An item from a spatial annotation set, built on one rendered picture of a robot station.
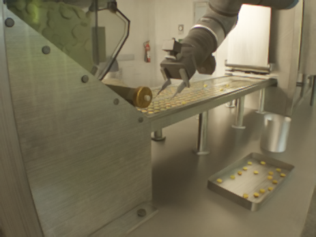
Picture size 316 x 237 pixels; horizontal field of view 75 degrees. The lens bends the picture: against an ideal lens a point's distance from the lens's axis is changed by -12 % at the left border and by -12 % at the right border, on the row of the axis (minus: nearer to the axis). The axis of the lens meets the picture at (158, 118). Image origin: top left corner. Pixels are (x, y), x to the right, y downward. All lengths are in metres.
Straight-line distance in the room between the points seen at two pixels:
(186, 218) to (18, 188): 0.29
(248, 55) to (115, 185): 0.87
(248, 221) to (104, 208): 0.24
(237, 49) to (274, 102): 0.30
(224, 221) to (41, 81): 0.35
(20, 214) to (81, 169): 0.13
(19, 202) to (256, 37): 1.03
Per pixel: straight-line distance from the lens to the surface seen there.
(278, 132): 0.69
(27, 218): 0.21
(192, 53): 0.54
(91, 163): 0.32
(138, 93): 0.34
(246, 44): 1.10
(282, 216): 0.46
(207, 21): 0.63
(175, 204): 0.45
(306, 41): 1.17
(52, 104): 0.28
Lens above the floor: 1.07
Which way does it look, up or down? 17 degrees down
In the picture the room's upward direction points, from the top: straight up
